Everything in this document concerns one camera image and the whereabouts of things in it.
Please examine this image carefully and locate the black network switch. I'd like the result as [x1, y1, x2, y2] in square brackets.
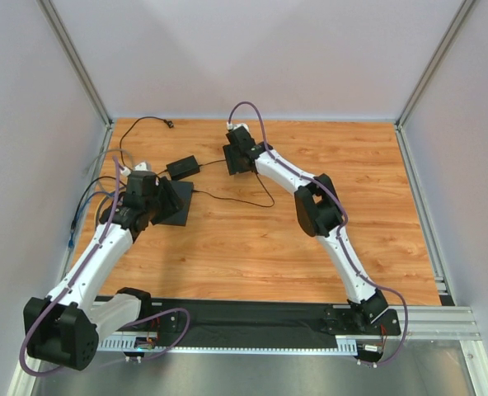
[160, 181, 194, 227]

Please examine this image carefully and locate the black adapter output cable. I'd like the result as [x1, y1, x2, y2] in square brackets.
[190, 158, 275, 209]

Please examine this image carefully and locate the black power adapter brick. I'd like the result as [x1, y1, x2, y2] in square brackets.
[166, 155, 200, 181]

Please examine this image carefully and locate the blue ethernet cable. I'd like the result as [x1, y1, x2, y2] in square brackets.
[67, 190, 117, 251]

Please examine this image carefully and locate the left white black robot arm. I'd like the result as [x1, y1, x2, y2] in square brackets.
[19, 170, 183, 375]

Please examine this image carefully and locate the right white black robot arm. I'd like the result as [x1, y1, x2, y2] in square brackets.
[223, 123, 388, 323]

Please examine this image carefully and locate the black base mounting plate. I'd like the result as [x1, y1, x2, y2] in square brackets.
[146, 299, 405, 350]

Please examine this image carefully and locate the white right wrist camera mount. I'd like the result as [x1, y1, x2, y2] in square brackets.
[226, 121, 249, 132]

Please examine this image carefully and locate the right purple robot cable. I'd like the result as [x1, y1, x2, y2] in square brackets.
[227, 101, 411, 369]

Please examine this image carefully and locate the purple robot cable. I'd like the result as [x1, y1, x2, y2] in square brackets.
[18, 154, 190, 376]
[227, 101, 411, 369]

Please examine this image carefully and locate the black ethernet cable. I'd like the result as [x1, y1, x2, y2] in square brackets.
[76, 176, 125, 215]

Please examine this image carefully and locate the grey ethernet cable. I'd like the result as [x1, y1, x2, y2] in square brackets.
[82, 148, 134, 175]

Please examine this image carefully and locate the black adapter mains cable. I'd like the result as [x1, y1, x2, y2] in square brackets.
[118, 116, 176, 172]

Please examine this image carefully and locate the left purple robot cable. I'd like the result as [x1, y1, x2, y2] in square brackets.
[18, 154, 190, 376]

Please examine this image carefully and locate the slotted cable duct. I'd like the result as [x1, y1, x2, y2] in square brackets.
[95, 332, 364, 354]

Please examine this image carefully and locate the right aluminium frame post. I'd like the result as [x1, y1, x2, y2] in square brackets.
[394, 0, 478, 130]

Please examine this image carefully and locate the aluminium frame post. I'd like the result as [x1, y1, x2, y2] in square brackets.
[37, 0, 113, 127]
[394, 0, 478, 130]

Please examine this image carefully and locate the left aluminium frame post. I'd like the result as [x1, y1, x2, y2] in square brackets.
[37, 0, 113, 127]

